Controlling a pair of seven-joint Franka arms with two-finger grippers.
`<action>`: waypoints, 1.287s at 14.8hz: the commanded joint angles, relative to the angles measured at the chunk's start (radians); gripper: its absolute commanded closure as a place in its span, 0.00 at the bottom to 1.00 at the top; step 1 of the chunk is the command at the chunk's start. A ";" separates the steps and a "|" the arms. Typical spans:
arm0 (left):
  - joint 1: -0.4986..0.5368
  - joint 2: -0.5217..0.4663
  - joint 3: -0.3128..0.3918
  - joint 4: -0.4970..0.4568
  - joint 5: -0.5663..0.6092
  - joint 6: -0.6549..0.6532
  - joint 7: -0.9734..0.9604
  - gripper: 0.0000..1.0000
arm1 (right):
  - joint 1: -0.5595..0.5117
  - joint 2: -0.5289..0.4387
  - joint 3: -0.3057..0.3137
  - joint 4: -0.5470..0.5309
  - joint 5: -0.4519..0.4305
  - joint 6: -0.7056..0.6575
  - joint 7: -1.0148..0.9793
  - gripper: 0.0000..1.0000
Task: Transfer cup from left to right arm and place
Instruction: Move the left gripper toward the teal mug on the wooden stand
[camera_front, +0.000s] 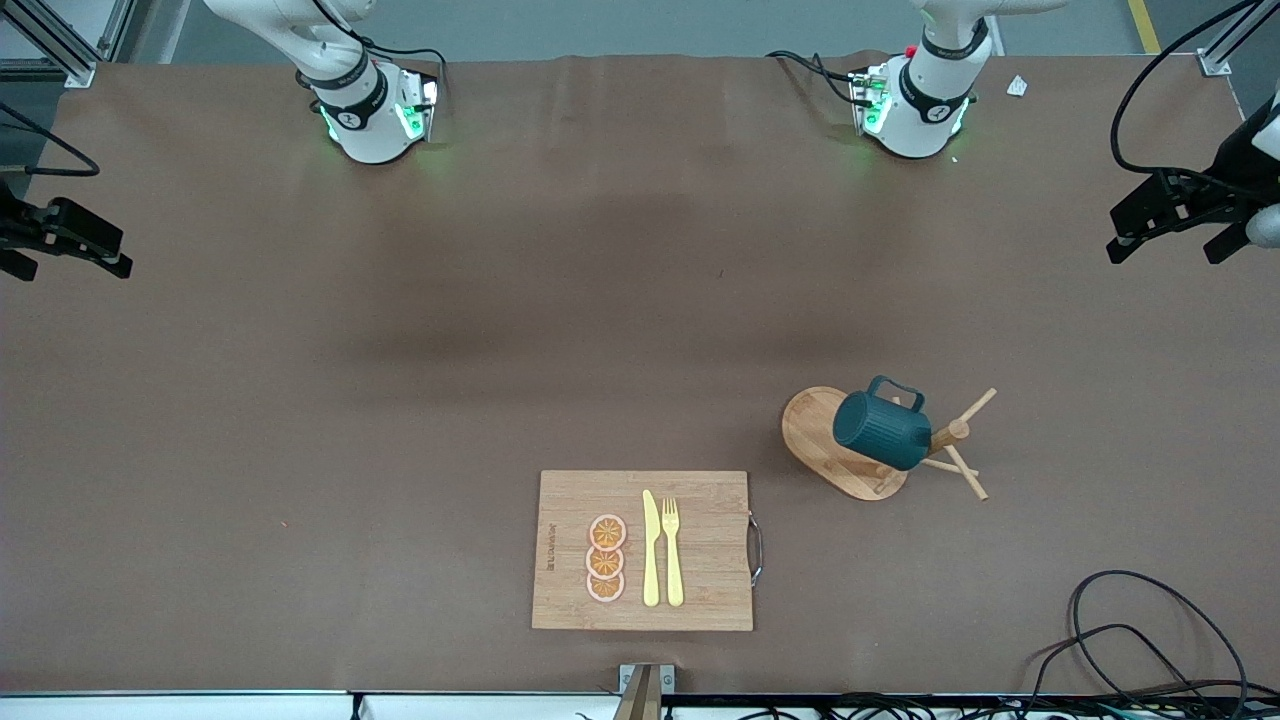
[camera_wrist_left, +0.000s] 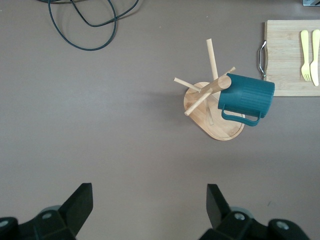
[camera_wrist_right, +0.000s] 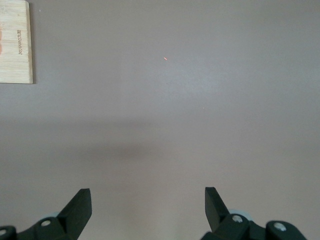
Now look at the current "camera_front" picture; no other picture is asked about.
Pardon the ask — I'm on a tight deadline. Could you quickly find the aluminium frame profile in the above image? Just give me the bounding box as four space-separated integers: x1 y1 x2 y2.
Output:
0 0 136 89
1197 0 1280 78

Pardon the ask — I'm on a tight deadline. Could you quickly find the black arm base cable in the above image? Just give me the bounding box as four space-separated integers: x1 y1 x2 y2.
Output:
765 50 861 106
355 40 448 101

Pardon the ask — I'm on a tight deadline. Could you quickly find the yellow plastic knife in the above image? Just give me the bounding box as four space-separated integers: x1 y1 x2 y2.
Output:
642 489 662 608

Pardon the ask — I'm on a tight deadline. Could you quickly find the table cover mat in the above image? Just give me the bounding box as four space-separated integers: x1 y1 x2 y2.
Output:
0 52 1280 696

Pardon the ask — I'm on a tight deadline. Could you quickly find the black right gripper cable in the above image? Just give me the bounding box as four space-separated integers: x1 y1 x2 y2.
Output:
0 100 101 178

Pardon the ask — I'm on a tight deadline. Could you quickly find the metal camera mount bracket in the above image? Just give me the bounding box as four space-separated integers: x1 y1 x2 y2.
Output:
615 663 676 720

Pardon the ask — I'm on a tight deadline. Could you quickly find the wooden mug tree stand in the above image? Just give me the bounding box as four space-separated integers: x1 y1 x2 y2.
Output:
781 386 999 503

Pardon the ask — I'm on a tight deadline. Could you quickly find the teal mug with yellow inside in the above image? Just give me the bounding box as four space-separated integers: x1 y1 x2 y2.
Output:
832 375 933 473

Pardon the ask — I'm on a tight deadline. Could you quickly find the black looped cable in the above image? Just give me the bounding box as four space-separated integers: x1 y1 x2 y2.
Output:
1068 570 1251 720
1020 625 1201 720

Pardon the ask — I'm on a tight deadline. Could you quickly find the black left arm base cable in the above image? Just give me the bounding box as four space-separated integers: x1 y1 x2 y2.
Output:
765 50 861 106

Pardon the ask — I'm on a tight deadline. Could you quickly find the yellow plastic fork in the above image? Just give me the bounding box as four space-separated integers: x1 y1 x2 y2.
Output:
662 497 685 608

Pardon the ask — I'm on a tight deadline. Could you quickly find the wooden cutting board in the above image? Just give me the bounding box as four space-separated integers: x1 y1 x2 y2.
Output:
531 470 766 633

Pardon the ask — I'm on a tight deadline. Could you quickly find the black right arm base cable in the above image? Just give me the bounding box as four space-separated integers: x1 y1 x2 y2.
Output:
355 40 448 101

